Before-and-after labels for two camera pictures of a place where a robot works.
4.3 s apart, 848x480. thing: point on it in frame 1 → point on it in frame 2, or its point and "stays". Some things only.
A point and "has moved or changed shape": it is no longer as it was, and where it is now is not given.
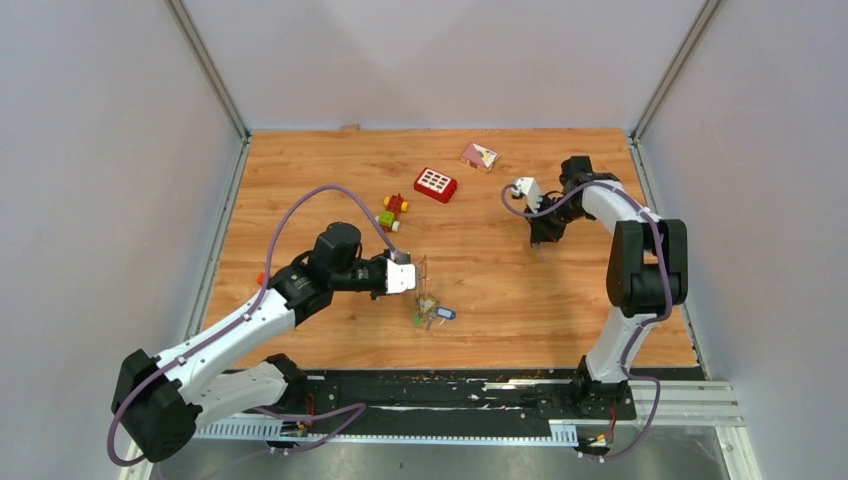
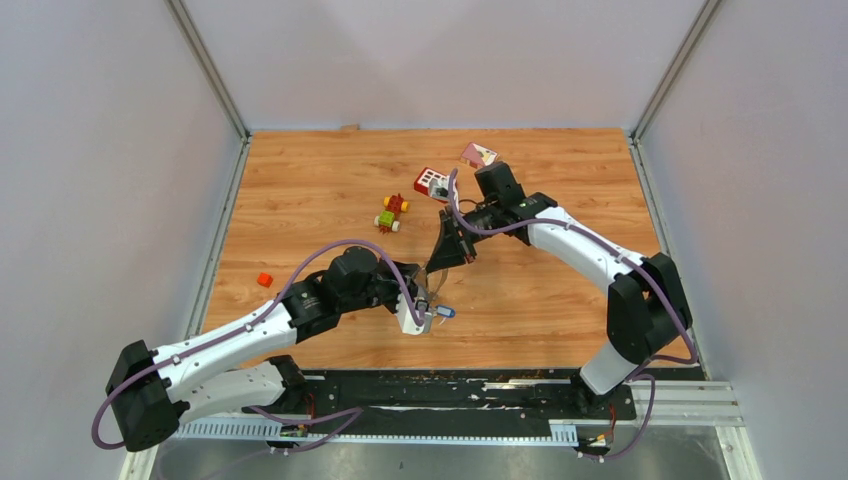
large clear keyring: x=422 y=282 has moved or changed shape
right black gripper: x=541 y=231 → x=451 y=249
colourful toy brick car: x=389 y=219 stays
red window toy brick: x=436 y=185 stays
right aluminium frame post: x=676 y=67 stays
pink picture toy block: x=478 y=156 stays
